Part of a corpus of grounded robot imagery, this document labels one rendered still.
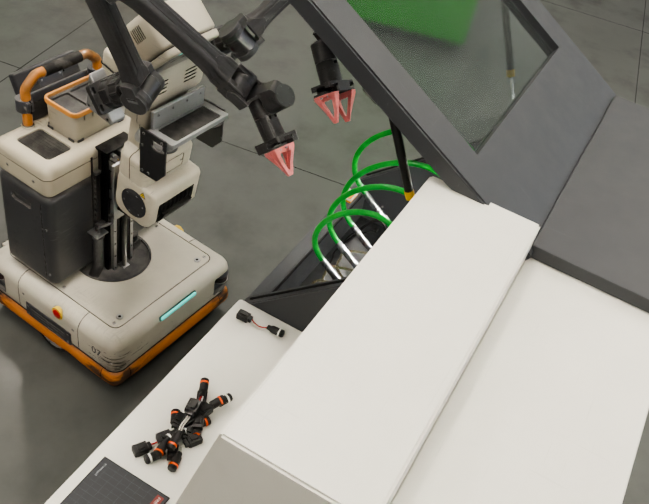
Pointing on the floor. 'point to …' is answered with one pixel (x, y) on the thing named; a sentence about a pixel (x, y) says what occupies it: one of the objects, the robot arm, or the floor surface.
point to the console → (372, 362)
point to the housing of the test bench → (564, 345)
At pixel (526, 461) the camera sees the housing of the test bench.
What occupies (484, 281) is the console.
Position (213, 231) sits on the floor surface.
